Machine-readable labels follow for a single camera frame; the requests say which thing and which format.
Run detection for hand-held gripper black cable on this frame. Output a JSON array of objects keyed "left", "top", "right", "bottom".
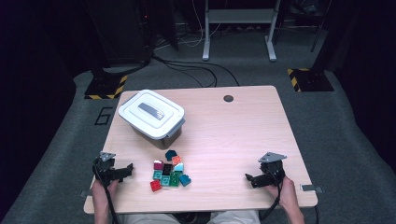
[
  {"left": 92, "top": 158, "right": 120, "bottom": 224},
  {"left": 258, "top": 176, "right": 286, "bottom": 222}
]

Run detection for black cabinet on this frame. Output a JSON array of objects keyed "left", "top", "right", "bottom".
[{"left": 82, "top": 0, "right": 153, "bottom": 68}]

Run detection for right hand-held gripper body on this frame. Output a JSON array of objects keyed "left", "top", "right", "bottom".
[{"left": 257, "top": 151, "right": 289, "bottom": 188}]

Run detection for white box lid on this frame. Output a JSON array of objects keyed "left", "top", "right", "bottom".
[{"left": 118, "top": 89, "right": 186, "bottom": 140}]

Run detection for transparent brown storage box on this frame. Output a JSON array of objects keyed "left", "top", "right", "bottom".
[{"left": 130, "top": 119, "right": 186, "bottom": 150}]

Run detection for green building block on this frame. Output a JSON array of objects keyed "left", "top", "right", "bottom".
[{"left": 169, "top": 171, "right": 183, "bottom": 188}]

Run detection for right hand-held gripper black cable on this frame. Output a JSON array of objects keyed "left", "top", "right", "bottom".
[{"left": 258, "top": 176, "right": 286, "bottom": 222}]

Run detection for person's left hand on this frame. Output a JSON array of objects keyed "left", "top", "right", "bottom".
[{"left": 92, "top": 178, "right": 120, "bottom": 202}]

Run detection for white metal desk frame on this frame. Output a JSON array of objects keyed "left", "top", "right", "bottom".
[{"left": 201, "top": 0, "right": 283, "bottom": 63}]

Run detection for dark curtain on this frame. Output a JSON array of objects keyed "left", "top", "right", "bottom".
[
  {"left": 326, "top": 0, "right": 396, "bottom": 174},
  {"left": 0, "top": 0, "right": 78, "bottom": 216}
]

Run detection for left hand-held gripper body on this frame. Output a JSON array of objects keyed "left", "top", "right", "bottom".
[{"left": 92, "top": 151, "right": 121, "bottom": 189}]

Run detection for white cables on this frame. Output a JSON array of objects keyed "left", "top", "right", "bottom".
[{"left": 178, "top": 0, "right": 223, "bottom": 49}]

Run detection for black striped stand base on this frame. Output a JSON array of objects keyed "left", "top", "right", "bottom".
[
  {"left": 83, "top": 74, "right": 129, "bottom": 101},
  {"left": 287, "top": 67, "right": 334, "bottom": 93}
]

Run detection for red building block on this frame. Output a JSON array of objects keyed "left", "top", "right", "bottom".
[{"left": 149, "top": 179, "right": 163, "bottom": 192}]

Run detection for person's right hand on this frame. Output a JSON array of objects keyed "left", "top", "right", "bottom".
[{"left": 265, "top": 175, "right": 297, "bottom": 208}]

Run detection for thin black floor cable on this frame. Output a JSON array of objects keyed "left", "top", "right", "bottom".
[
  {"left": 151, "top": 55, "right": 241, "bottom": 88},
  {"left": 160, "top": 60, "right": 219, "bottom": 89}
]

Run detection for left hand-held gripper black cable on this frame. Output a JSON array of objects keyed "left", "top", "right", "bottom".
[{"left": 92, "top": 158, "right": 120, "bottom": 224}]

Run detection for black metal pole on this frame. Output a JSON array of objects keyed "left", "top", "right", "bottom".
[{"left": 310, "top": 0, "right": 332, "bottom": 53}]

